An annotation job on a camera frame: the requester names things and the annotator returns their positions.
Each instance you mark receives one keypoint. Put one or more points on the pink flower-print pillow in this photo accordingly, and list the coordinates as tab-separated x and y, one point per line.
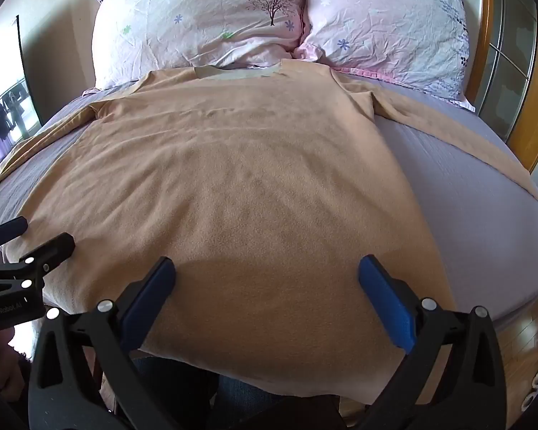
385	18

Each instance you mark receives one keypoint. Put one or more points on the wooden headboard with glass panels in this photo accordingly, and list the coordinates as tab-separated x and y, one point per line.
527	98

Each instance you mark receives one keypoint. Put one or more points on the pink tree-print pillow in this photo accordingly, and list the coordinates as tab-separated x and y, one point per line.
184	13

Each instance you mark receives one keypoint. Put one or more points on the dark hanging clothes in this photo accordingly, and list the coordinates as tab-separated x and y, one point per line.
0	118

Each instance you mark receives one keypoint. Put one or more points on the tan long-sleeved shirt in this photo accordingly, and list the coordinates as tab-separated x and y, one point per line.
251	179

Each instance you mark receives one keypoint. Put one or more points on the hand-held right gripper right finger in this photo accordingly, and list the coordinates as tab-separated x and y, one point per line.
385	304

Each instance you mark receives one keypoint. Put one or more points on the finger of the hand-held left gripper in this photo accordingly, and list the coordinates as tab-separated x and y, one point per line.
49	251
9	229

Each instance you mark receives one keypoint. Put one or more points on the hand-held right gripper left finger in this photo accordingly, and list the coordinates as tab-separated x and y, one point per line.
148	304

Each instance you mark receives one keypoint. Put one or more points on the window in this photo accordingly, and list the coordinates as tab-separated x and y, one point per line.
18	107

